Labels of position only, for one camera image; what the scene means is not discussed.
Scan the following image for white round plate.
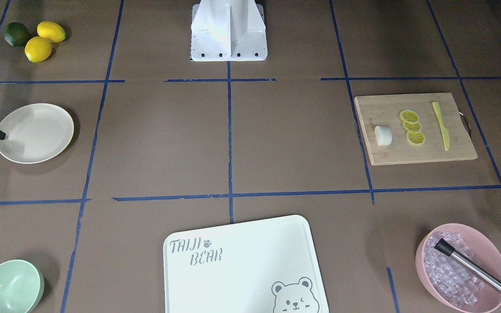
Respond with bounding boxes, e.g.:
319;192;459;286
0;103;75;164

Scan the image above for white bear tray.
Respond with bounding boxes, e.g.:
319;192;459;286
163;215;329;313

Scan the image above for yellow lemon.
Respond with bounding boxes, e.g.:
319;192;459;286
37;20;67;43
24;36;53;63

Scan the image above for green lime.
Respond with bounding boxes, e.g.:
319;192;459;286
4;22;30;47

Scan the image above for green bowl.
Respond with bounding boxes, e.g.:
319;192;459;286
0;260;44;313

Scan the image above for bamboo cutting board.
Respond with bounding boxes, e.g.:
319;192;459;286
354;93;478;166

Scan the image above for middle lemon slice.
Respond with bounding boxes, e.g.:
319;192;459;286
402;121;423;133

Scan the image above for bottom lemon slice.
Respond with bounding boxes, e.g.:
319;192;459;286
405;131;425;147

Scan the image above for yellow plastic knife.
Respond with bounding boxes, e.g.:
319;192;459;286
432;101;451;151

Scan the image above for clear ice cubes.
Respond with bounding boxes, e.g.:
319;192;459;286
423;231;487;309

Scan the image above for pink bowl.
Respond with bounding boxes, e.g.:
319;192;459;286
415;223;501;313

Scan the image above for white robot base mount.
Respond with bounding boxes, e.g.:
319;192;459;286
190;0;268;62

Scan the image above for metal board handle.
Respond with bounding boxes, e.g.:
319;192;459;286
459;111;472;139

